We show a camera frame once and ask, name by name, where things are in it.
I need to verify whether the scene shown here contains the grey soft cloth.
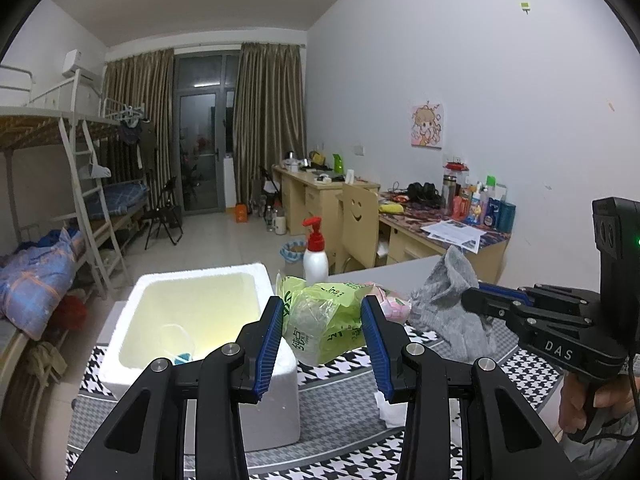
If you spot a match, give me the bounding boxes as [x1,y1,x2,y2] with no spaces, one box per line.
[408,246,498,363]

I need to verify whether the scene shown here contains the green plastic bag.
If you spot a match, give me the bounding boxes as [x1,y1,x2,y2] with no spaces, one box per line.
[276,274,373,366]

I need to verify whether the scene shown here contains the white tissue paper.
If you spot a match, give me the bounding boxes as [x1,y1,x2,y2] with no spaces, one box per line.
[374,391,408,429]

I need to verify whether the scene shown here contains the person's right hand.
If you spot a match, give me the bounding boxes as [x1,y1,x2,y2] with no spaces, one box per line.
[559,373,634,434]

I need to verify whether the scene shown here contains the printed paper sheets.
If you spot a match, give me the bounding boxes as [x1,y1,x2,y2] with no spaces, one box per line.
[421,220,484,254]

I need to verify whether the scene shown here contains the pink package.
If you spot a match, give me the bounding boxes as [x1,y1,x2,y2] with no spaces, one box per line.
[371,284,411,324]

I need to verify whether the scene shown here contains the wooden desk row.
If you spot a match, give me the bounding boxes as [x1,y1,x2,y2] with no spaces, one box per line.
[273,166,510,284]

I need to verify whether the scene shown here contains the black headphones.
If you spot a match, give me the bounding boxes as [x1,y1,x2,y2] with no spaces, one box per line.
[407,182,442,209]

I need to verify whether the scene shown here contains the wooden smiley chair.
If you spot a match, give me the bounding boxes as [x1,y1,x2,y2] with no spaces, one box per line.
[336,184,380,273]

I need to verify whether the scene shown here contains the houndstooth table mat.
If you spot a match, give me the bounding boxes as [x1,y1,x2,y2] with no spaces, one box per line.
[66,321,561,479]

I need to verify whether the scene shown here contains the white pump bottle red cap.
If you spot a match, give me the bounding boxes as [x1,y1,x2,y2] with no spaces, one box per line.
[303,217,329,286]

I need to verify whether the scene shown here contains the anime girl poster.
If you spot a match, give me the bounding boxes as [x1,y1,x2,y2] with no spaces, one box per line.
[410,102,444,150]

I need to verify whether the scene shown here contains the blue trash bin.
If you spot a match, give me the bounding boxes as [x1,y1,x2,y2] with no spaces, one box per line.
[279,240,306,264]

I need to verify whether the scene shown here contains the green bottle on desk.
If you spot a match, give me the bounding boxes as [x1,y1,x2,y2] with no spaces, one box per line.
[333,153,345,174]

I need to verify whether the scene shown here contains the blue plaid quilt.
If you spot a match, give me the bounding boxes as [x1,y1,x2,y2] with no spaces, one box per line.
[1,229,85,340]

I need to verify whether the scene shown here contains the black folding chair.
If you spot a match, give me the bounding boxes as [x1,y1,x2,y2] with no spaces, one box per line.
[144,177,184,249]

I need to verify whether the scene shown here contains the orange container on floor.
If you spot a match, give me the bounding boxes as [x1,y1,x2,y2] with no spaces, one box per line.
[234,203,248,223]

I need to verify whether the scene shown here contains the metal bunk bed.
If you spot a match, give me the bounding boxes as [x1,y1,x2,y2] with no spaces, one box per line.
[1,74,148,444]

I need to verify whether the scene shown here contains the right brown curtain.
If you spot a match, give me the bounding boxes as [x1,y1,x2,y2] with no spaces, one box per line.
[233,42,307,205]

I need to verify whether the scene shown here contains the brown curtain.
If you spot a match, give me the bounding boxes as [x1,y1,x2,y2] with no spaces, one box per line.
[233,42,307,205]
[101,49,174,206]

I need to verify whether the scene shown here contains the glass balcony door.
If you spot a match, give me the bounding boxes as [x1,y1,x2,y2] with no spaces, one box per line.
[174,51,240,214]

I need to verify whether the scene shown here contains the left brown curtain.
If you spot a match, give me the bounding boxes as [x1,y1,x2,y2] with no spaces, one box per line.
[101,49,174,206]

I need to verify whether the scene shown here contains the white air conditioner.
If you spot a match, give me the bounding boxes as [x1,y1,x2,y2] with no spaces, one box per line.
[62,49,101,82]

